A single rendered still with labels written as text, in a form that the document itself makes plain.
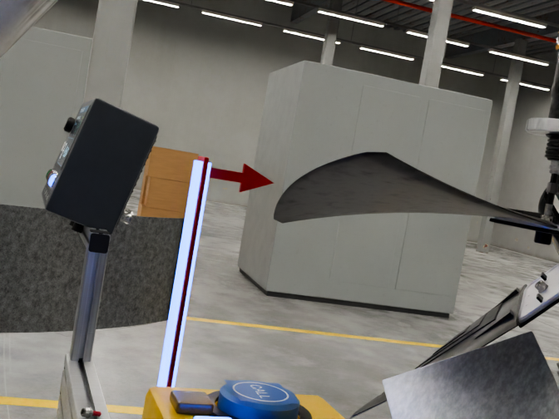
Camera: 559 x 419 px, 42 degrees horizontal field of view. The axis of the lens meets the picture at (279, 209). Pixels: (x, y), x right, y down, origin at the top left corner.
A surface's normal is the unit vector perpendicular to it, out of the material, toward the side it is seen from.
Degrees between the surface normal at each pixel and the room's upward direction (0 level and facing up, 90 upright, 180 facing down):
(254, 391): 0
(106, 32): 90
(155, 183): 90
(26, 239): 90
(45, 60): 90
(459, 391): 56
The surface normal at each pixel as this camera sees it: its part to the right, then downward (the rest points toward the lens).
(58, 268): 0.69, 0.15
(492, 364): -0.37, -0.60
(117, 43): 0.25, 0.10
